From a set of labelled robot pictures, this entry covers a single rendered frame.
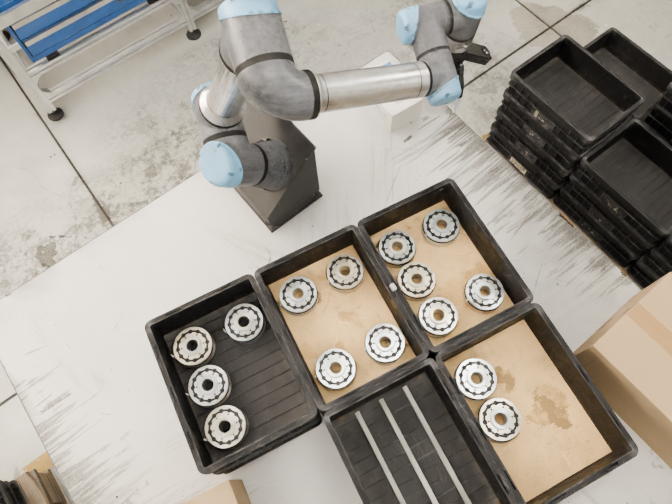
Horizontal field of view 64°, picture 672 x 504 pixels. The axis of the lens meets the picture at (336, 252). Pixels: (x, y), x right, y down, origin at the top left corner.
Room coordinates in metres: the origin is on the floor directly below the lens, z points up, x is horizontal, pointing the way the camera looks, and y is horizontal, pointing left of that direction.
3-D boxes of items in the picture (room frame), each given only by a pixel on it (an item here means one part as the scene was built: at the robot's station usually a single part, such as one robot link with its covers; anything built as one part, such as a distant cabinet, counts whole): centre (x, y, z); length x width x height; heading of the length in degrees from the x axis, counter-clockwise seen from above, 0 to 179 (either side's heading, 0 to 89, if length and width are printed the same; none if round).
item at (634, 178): (0.92, -1.16, 0.31); 0.40 x 0.30 x 0.34; 33
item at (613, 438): (0.12, -0.42, 0.87); 0.40 x 0.30 x 0.11; 22
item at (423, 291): (0.47, -0.21, 0.86); 0.10 x 0.10 x 0.01
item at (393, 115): (1.17, -0.23, 0.75); 0.20 x 0.12 x 0.09; 27
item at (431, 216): (0.62, -0.30, 0.86); 0.10 x 0.10 x 0.01
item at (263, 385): (0.27, 0.29, 0.87); 0.40 x 0.30 x 0.11; 22
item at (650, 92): (1.47, -1.28, 0.26); 0.40 x 0.30 x 0.23; 33
